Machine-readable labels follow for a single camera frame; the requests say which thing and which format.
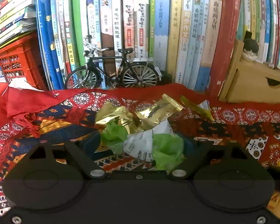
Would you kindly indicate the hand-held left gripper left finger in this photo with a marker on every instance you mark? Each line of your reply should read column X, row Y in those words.
column 92, row 144

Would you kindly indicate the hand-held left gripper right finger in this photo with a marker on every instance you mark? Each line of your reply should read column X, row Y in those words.
column 190, row 145

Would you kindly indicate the green white plastic wrapper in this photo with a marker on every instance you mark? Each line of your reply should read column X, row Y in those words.
column 140, row 144

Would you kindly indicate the row of tall upright books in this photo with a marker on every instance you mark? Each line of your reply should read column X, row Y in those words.
column 154, row 16

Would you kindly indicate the flat stack of books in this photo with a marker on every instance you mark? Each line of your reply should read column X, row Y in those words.
column 11, row 18

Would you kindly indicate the row of thin colourful books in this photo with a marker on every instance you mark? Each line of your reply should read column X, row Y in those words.
column 270, row 16

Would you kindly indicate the crumpled gold green wrapper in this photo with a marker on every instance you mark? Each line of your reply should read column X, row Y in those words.
column 114, row 116

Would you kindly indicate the green gold wrapper strip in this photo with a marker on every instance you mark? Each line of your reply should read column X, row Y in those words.
column 191, row 105

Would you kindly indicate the gold foil wrapper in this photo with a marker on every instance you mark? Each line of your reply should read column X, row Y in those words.
column 158, row 109

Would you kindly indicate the red patterned tablecloth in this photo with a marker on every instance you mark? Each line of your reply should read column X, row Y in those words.
column 235, row 126

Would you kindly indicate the plain red cloth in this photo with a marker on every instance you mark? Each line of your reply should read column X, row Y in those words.
column 21, row 100

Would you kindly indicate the wooden desktop shelf with drawers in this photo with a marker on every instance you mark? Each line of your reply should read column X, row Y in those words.
column 247, row 84

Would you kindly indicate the white crumpled paper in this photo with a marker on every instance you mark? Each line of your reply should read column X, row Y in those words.
column 23, row 84

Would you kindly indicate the miniature black bicycle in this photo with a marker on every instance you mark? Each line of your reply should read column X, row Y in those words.
column 126, row 50

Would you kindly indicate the red plastic crate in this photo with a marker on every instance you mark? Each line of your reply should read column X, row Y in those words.
column 21, row 56

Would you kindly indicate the black round figurine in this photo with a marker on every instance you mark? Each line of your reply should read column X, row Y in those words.
column 250, row 45

